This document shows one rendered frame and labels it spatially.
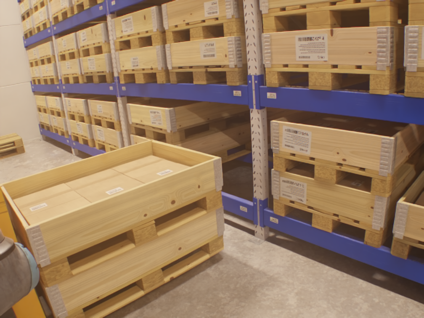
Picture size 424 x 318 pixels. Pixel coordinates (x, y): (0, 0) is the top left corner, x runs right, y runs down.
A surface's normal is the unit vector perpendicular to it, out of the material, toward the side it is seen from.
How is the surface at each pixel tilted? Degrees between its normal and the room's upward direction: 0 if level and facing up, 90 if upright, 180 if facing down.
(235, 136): 90
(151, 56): 90
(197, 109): 90
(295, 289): 0
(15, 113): 90
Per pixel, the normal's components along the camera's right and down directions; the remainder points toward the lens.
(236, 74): -0.06, 0.33
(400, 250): -0.73, 0.28
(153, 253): 0.66, 0.19
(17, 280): 0.89, -0.11
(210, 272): -0.08, -0.94
